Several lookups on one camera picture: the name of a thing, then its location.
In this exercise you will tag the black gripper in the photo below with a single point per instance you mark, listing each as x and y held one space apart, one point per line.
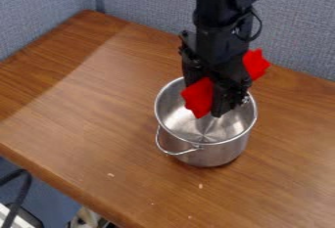
211 53

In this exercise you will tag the red rectangular block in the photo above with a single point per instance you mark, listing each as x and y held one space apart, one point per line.
198 94

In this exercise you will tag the stainless steel pot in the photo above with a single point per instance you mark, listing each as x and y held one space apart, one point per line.
203 142

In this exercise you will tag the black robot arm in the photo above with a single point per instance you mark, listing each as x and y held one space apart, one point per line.
215 13

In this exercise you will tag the white object under table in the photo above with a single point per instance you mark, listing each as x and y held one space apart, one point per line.
88 219

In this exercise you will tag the black and white floor object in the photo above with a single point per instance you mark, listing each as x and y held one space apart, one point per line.
24 219

